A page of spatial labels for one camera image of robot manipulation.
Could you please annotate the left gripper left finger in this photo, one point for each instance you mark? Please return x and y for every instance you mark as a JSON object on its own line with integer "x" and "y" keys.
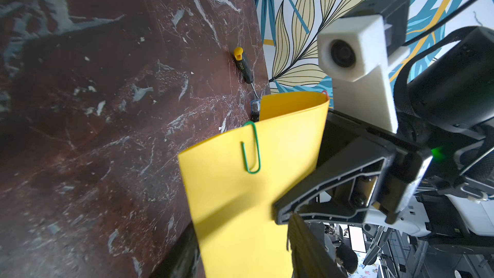
{"x": 183, "y": 259}

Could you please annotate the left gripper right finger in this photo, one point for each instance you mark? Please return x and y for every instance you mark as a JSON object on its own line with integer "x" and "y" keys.
{"x": 309, "y": 258}

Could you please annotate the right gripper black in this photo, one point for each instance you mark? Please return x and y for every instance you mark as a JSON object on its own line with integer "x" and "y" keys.
{"x": 362, "y": 168}

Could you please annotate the yellow paper sheet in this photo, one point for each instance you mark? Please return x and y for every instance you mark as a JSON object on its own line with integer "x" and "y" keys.
{"x": 232, "y": 210}

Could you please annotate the green paperclip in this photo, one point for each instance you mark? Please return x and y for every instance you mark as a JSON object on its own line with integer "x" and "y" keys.
{"x": 252, "y": 168}

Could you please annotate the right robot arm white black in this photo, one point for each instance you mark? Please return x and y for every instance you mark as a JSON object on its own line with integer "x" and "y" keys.
{"x": 433, "y": 178}

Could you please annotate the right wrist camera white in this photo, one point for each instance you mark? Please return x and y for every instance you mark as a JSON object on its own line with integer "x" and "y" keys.
{"x": 358, "y": 51}

